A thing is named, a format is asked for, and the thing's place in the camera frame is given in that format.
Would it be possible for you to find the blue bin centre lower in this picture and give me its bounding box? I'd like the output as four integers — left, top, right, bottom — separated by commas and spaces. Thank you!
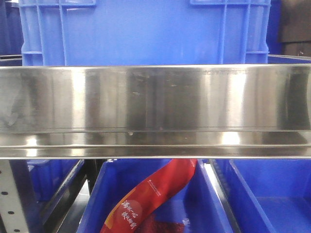
77, 159, 233, 233

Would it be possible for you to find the blue bin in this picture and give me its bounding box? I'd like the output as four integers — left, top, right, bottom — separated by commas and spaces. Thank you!
77, 159, 233, 233
213, 159, 311, 233
10, 159, 84, 223

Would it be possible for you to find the blue bin left lower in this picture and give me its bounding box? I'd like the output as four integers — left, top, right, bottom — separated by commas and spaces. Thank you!
10, 159, 84, 223

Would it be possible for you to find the blue bin right lower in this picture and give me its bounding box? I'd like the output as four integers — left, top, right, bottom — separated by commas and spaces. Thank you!
213, 159, 311, 233

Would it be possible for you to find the red printed snack bag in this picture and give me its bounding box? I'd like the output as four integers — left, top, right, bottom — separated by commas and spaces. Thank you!
100, 159, 198, 233

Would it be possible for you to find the large blue crate on shelf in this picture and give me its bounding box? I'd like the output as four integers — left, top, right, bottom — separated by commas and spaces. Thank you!
19, 0, 271, 66

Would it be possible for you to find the white perforated rack upright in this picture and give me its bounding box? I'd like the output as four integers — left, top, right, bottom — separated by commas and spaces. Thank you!
0, 160, 28, 233

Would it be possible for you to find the stainless steel shelf rail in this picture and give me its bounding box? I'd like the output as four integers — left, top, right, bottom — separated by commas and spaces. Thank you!
0, 64, 311, 159

